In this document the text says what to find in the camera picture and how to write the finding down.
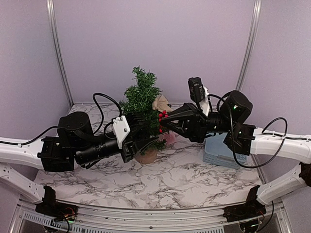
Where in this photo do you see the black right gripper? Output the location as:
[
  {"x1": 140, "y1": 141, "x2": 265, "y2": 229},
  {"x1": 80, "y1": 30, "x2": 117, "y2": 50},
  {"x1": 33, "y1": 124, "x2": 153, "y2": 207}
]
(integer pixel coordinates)
[{"x1": 159, "y1": 102, "x2": 234, "y2": 144}]

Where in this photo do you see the pink pompom ornament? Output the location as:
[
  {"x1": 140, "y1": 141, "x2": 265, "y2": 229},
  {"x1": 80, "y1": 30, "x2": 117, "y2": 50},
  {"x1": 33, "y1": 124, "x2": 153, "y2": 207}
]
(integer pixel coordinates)
[{"x1": 159, "y1": 132, "x2": 176, "y2": 145}]

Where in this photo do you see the beige fabric ornament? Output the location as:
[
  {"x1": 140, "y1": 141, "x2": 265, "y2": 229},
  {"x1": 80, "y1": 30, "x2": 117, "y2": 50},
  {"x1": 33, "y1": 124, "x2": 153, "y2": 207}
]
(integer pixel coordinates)
[{"x1": 152, "y1": 95, "x2": 173, "y2": 112}]

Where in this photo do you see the light blue perforated basket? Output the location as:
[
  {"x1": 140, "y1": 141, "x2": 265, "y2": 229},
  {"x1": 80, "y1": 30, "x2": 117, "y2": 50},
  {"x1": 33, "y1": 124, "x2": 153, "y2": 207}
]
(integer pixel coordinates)
[{"x1": 203, "y1": 133, "x2": 241, "y2": 169}]

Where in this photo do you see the small green christmas tree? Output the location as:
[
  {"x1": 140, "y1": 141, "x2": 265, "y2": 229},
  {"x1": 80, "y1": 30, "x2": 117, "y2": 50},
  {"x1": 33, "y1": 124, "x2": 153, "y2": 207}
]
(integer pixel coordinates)
[{"x1": 120, "y1": 66, "x2": 166, "y2": 165}]

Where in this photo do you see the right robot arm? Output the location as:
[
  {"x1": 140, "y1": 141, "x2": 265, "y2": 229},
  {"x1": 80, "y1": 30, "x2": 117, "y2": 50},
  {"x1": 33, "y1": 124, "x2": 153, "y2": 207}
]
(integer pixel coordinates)
[{"x1": 160, "y1": 91, "x2": 311, "y2": 217}]

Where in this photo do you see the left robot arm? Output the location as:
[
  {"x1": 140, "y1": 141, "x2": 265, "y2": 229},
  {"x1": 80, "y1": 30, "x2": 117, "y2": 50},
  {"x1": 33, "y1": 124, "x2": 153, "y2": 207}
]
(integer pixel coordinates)
[{"x1": 0, "y1": 112, "x2": 158, "y2": 172}]

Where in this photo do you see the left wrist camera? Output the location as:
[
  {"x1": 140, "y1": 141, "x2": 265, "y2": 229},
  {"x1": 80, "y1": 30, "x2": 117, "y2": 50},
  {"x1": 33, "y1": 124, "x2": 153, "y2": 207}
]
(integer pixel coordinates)
[{"x1": 112, "y1": 113, "x2": 143, "y2": 149}]

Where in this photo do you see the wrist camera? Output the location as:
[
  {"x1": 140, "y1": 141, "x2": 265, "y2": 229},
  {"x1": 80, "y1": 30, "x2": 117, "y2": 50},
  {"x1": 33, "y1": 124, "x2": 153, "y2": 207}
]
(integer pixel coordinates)
[
  {"x1": 112, "y1": 113, "x2": 143, "y2": 149},
  {"x1": 188, "y1": 77, "x2": 212, "y2": 116}
]

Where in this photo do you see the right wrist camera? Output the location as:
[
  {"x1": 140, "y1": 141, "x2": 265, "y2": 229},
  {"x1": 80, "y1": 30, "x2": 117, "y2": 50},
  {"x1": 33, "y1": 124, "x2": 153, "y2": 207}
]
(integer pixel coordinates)
[{"x1": 188, "y1": 77, "x2": 212, "y2": 116}]

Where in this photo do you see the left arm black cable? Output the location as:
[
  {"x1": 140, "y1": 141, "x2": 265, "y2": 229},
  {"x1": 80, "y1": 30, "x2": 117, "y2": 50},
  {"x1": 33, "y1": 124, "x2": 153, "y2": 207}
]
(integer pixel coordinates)
[{"x1": 0, "y1": 93, "x2": 124, "y2": 148}]

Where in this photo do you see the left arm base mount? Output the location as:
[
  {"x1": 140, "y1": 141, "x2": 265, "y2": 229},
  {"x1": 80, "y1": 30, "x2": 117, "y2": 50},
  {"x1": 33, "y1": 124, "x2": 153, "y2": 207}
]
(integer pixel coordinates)
[{"x1": 35, "y1": 185, "x2": 78, "y2": 221}]

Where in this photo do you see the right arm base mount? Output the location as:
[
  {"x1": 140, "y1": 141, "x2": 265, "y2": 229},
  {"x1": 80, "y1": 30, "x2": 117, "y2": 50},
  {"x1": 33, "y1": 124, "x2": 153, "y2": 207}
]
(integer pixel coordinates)
[{"x1": 223, "y1": 185, "x2": 266, "y2": 222}]

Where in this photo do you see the right aluminium frame post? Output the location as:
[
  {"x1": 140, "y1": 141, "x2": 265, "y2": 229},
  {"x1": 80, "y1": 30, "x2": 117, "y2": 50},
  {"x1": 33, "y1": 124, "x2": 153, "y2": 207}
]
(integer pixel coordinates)
[{"x1": 236, "y1": 0, "x2": 262, "y2": 92}]

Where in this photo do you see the aluminium frame post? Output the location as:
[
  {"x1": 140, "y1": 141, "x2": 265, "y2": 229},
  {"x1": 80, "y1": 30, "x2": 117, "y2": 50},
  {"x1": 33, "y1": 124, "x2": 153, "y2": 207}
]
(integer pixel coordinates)
[
  {"x1": 236, "y1": 0, "x2": 262, "y2": 92},
  {"x1": 46, "y1": 0, "x2": 74, "y2": 107}
]

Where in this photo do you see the front aluminium rail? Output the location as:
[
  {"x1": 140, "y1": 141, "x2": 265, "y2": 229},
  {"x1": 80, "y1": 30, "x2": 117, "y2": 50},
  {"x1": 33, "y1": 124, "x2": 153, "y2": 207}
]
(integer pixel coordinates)
[{"x1": 8, "y1": 198, "x2": 292, "y2": 233}]

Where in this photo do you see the left aluminium frame post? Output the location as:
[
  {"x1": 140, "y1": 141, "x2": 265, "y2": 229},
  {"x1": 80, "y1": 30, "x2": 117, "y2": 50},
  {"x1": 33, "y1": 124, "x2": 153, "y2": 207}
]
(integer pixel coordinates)
[{"x1": 46, "y1": 0, "x2": 74, "y2": 107}]

